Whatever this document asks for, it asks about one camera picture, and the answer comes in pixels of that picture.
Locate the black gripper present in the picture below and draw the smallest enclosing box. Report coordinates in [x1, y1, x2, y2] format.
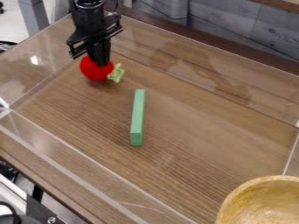
[66, 0, 122, 67]

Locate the green rectangular block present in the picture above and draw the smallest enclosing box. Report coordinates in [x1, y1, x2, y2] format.
[129, 89, 145, 146]

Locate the black equipment with screw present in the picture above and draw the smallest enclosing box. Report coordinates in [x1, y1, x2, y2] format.
[21, 196, 66, 224]

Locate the black cable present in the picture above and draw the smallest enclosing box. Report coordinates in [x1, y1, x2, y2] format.
[0, 200, 22, 224]

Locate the wooden bowl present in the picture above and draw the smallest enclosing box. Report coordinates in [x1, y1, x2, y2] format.
[214, 175, 299, 224]

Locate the red plush fruit green stem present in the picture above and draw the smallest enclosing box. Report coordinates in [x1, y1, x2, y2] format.
[78, 56, 125, 83]

